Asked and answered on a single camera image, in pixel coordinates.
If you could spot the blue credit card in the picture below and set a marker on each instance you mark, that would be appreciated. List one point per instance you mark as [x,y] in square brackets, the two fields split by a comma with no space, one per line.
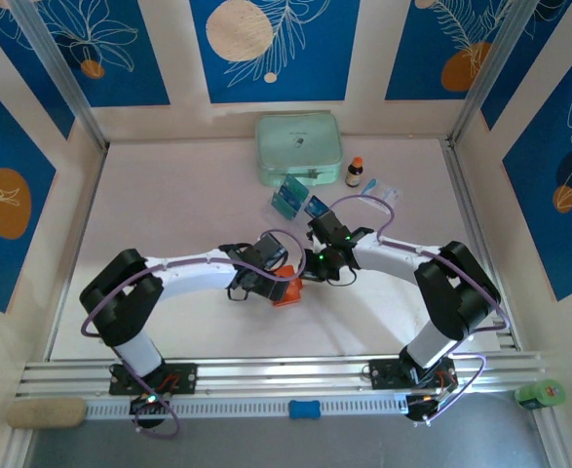
[316,206]

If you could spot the orange card holder wallet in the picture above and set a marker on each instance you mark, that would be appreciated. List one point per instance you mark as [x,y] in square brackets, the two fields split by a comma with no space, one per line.
[293,292]

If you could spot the clear acrylic card stand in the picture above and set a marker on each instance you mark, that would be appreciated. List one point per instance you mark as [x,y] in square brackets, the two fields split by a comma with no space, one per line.
[293,218]

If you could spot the teal credit card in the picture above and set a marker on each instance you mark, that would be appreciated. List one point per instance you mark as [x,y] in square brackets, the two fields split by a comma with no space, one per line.
[285,206]
[295,186]

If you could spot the mint green zip pouch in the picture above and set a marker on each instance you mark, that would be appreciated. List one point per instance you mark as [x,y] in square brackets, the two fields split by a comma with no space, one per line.
[295,146]

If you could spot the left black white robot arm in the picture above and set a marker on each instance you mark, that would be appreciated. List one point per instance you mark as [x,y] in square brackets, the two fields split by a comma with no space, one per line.
[120,297]

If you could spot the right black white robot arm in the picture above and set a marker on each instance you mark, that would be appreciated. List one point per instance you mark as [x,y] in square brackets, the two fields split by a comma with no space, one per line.
[461,292]

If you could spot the brown bottle orange cap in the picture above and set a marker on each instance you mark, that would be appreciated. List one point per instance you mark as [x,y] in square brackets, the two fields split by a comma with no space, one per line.
[354,174]

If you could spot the clear plastic gauze packet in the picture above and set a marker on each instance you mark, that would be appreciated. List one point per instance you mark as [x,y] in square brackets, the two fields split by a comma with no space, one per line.
[389,191]

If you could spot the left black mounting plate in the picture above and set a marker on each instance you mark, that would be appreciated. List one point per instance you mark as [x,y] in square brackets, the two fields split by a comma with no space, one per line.
[188,378]

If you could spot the black mounting plate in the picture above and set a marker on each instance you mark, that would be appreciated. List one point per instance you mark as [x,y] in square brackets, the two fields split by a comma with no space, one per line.
[383,373]
[188,378]

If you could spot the blue bone-shaped clip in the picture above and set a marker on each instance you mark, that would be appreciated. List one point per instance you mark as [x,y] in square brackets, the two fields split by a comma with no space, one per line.
[305,409]

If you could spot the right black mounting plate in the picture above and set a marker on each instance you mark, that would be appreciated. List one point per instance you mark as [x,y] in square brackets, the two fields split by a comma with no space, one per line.
[383,373]

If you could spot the left black controller board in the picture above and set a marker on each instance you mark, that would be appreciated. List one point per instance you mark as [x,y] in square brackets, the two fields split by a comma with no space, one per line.
[161,404]

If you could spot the black controller board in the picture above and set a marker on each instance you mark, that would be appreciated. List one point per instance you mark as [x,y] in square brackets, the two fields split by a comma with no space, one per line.
[161,404]
[427,407]

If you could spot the right black controller board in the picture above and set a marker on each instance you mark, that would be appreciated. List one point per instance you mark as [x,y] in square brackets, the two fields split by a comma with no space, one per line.
[427,407]

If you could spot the green tape roll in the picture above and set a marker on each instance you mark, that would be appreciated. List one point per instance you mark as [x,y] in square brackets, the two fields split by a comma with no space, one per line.
[541,394]

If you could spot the beige foam block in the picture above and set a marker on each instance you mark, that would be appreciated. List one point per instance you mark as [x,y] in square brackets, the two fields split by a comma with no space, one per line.
[47,413]

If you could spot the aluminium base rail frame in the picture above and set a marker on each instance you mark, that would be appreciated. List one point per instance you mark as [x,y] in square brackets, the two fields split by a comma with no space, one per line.
[285,370]

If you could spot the aluminium table side rail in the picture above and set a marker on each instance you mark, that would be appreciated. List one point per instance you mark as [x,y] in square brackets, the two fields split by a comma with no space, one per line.
[460,180]

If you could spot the right aluminium corner post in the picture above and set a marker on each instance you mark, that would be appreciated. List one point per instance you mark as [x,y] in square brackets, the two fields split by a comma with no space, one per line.
[488,73]

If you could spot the aluminium corner post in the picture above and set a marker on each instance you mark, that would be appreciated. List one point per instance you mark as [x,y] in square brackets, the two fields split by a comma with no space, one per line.
[488,73]
[64,78]

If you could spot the left aluminium corner post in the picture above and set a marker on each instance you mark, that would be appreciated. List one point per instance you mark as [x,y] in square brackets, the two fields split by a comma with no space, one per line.
[64,78]

